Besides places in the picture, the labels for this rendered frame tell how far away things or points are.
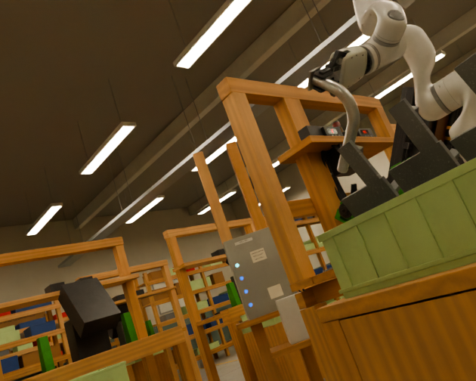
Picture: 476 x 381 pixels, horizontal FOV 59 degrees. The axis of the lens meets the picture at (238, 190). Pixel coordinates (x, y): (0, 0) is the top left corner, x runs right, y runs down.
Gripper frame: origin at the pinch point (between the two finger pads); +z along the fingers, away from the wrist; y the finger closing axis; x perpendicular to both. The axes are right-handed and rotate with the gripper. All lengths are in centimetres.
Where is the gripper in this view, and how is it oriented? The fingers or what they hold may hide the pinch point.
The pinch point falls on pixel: (323, 80)
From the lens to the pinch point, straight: 116.2
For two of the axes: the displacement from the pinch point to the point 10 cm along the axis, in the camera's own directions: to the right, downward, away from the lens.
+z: -7.6, 4.6, -4.6
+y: -0.5, -7.5, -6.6
